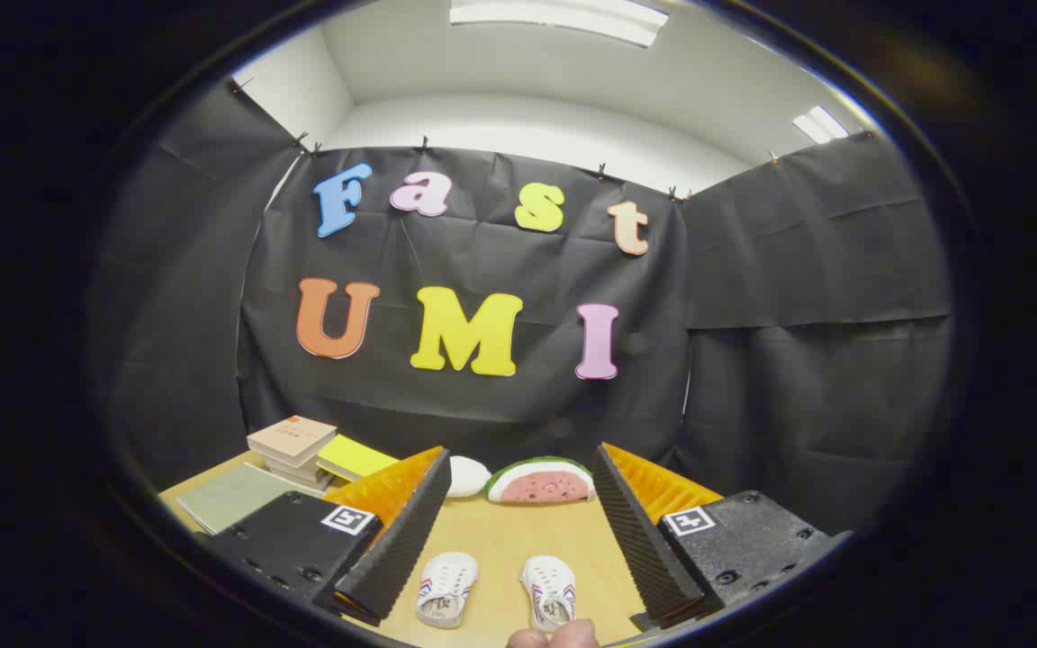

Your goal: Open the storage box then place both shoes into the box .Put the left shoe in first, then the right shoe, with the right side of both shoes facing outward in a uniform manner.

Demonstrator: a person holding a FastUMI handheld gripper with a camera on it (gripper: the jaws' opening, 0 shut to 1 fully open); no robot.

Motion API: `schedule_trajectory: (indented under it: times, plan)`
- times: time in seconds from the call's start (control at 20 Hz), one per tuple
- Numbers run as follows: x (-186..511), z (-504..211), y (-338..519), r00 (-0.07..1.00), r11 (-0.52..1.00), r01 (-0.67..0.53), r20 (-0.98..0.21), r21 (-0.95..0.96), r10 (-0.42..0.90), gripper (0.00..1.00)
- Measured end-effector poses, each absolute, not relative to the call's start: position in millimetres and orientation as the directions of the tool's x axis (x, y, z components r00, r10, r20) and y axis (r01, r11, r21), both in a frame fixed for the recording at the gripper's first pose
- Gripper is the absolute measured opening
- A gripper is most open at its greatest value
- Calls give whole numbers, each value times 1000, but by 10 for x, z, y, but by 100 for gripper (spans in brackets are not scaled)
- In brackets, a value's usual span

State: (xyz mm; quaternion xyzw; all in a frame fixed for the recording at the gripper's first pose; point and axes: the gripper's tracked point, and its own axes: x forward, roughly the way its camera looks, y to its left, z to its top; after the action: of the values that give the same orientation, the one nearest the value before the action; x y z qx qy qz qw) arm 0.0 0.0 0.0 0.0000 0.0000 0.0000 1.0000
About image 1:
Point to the grey-green storage box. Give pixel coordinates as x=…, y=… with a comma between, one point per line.
x=239, y=499

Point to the white plush toy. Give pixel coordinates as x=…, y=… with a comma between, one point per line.
x=466, y=475

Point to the small ceiling light panel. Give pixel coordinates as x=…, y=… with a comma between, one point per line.
x=820, y=124

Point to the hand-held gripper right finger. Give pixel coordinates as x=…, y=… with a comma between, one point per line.
x=640, y=540

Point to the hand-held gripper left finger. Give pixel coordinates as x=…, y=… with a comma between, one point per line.
x=397, y=540

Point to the long ceiling light panel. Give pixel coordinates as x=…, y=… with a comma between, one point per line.
x=563, y=16

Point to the white paperback book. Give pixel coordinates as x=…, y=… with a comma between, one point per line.
x=289, y=471

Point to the yellow book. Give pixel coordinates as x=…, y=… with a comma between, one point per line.
x=352, y=456

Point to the white canvas shoe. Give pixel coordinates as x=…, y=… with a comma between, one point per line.
x=550, y=580
x=446, y=580

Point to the watermelon slice plush toy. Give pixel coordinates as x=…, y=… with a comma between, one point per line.
x=541, y=486

